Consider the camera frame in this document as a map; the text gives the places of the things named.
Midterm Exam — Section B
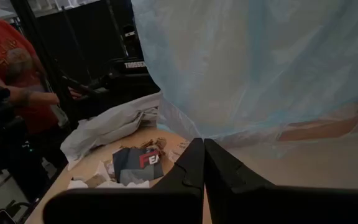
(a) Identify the black aluminium table frame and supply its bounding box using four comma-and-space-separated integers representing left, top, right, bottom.
9, 0, 83, 131

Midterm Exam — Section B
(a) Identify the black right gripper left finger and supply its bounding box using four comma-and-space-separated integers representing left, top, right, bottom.
43, 138, 205, 224

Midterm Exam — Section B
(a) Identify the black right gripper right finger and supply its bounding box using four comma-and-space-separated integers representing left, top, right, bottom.
204, 139, 358, 224

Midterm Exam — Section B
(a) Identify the translucent blue trash bag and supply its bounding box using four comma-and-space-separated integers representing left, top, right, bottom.
131, 0, 358, 156

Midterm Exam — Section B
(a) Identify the person's forearm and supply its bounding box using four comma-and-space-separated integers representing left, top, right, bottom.
0, 86, 61, 108

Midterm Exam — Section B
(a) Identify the person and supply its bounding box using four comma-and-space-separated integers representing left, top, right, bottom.
0, 0, 83, 147

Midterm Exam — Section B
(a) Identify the dark phone with pale rim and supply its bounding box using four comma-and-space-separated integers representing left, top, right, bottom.
0, 208, 17, 224

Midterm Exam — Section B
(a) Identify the brown cardboard piece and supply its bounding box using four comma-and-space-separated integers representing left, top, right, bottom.
84, 174, 108, 189

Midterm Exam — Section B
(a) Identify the person's hand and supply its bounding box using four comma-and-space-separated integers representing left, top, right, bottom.
68, 87, 83, 101

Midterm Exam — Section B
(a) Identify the brown paper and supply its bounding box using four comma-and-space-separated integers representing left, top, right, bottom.
120, 138, 168, 157

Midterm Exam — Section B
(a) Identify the grey plastic shopping bag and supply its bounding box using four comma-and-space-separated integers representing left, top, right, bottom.
60, 92, 162, 171

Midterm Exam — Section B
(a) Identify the dark striped snack wrapper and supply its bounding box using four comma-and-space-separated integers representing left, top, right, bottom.
112, 147, 165, 187

